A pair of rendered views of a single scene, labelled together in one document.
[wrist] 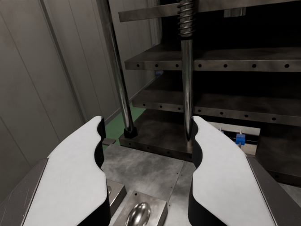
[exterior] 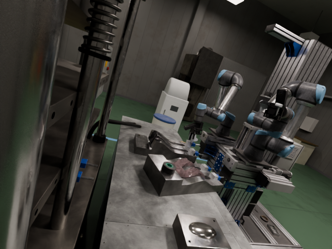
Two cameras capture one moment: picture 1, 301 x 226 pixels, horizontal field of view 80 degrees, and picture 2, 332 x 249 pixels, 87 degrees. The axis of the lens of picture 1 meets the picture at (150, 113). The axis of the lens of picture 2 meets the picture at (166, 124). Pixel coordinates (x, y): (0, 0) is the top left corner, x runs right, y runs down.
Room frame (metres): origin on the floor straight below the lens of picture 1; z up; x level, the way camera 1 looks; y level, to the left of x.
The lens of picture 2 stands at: (1.05, 0.32, 1.41)
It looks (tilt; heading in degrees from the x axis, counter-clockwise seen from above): 15 degrees down; 224
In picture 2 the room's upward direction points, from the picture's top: 20 degrees clockwise
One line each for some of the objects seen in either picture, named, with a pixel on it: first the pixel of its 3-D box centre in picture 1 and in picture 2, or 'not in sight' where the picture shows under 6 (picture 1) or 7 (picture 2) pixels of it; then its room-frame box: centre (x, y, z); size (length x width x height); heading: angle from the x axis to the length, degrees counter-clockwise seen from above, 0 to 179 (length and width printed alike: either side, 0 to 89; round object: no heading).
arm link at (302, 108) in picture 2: not in sight; (294, 121); (-0.45, 0.03, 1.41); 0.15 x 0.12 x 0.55; 88
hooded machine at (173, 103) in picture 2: not in sight; (171, 105); (-2.34, -3.02, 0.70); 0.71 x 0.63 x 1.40; 60
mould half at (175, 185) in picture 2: not in sight; (185, 173); (0.12, -0.26, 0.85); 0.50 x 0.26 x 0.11; 168
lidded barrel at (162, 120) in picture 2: not in sight; (160, 130); (-1.42, -2.18, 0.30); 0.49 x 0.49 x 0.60
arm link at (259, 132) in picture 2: not in sight; (263, 139); (-0.46, -0.10, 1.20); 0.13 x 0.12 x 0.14; 88
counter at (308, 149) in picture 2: not in sight; (277, 139); (-7.72, -1.57, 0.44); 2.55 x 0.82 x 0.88; 62
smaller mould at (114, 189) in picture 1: (103, 200); not in sight; (0.52, 0.26, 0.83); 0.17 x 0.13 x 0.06; 151
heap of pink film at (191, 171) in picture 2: not in sight; (187, 167); (0.12, -0.27, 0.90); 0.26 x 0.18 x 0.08; 168
